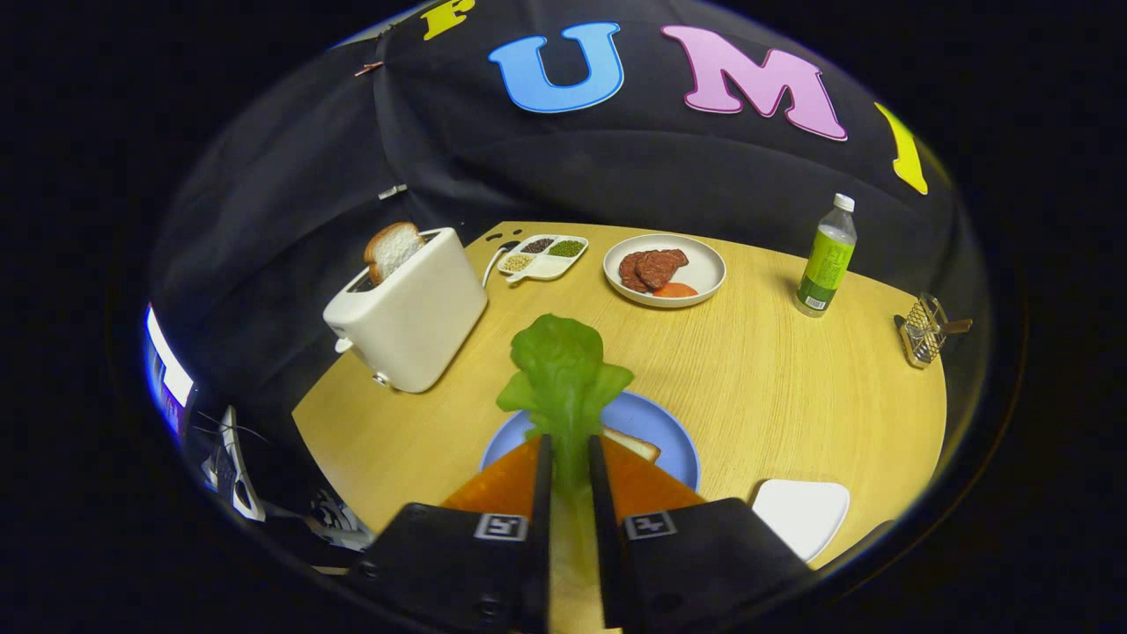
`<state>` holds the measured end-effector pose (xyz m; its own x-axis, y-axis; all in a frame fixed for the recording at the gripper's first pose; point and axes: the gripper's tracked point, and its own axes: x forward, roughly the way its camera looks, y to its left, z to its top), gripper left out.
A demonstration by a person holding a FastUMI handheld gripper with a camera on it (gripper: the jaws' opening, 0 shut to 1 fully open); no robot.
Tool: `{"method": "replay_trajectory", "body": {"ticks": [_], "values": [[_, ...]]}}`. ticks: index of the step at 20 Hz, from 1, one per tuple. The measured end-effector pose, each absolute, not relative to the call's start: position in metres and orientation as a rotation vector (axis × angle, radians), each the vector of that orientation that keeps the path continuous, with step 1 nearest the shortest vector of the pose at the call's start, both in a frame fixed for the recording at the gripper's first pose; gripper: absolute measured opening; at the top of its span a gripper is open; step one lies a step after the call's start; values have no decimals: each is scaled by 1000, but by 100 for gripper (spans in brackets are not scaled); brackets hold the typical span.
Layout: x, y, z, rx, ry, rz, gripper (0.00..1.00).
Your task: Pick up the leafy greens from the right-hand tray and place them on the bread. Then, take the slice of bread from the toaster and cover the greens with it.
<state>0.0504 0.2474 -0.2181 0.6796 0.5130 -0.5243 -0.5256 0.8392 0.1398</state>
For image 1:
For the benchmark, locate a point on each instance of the black backdrop cloth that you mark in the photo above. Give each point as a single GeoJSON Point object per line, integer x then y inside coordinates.
{"type": "Point", "coordinates": [616, 167]}

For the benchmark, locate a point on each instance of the green label plastic bottle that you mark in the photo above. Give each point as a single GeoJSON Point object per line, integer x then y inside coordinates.
{"type": "Point", "coordinates": [826, 264]}

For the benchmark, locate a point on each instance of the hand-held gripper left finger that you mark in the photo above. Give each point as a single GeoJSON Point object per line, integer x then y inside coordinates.
{"type": "Point", "coordinates": [458, 563]}

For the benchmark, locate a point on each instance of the toasted bread slice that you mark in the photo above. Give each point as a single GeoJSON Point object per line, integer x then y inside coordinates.
{"type": "Point", "coordinates": [392, 248]}

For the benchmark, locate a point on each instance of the lit screen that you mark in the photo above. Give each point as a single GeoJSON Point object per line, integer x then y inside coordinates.
{"type": "Point", "coordinates": [167, 370]}

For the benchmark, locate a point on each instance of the round blue plate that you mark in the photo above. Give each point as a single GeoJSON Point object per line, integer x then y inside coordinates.
{"type": "Point", "coordinates": [656, 423]}

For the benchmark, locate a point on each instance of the white divided seed dish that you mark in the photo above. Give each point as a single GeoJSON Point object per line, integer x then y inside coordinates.
{"type": "Point", "coordinates": [546, 266]}

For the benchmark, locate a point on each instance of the green lettuce leaf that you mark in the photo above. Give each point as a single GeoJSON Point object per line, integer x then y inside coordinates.
{"type": "Point", "coordinates": [563, 370]}

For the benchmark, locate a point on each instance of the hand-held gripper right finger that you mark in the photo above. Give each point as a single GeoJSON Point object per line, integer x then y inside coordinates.
{"type": "Point", "coordinates": [696, 563]}

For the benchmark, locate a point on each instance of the square white plate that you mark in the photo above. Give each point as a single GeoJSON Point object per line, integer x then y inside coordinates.
{"type": "Point", "coordinates": [801, 515]}

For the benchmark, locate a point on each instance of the brown meat slice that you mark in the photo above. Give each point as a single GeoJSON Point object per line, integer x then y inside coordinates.
{"type": "Point", "coordinates": [629, 273]}
{"type": "Point", "coordinates": [662, 264]}

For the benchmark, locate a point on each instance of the copper cloth clip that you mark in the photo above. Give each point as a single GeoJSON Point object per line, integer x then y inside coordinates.
{"type": "Point", "coordinates": [369, 68]}

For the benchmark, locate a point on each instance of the white bread slice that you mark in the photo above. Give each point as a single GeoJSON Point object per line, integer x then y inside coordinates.
{"type": "Point", "coordinates": [636, 445]}

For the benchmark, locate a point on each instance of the round white plate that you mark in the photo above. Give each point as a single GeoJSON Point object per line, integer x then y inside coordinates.
{"type": "Point", "coordinates": [704, 264]}

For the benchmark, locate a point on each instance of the silver cloth clip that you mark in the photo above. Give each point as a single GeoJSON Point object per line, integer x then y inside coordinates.
{"type": "Point", "coordinates": [393, 191]}

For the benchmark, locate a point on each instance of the white curved stand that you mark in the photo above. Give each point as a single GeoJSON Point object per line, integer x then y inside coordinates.
{"type": "Point", "coordinates": [239, 493]}

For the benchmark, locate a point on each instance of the white toaster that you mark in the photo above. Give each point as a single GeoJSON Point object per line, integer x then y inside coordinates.
{"type": "Point", "coordinates": [414, 308]}

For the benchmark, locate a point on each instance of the red tomato slice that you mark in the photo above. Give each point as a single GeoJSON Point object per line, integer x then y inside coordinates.
{"type": "Point", "coordinates": [675, 290]}

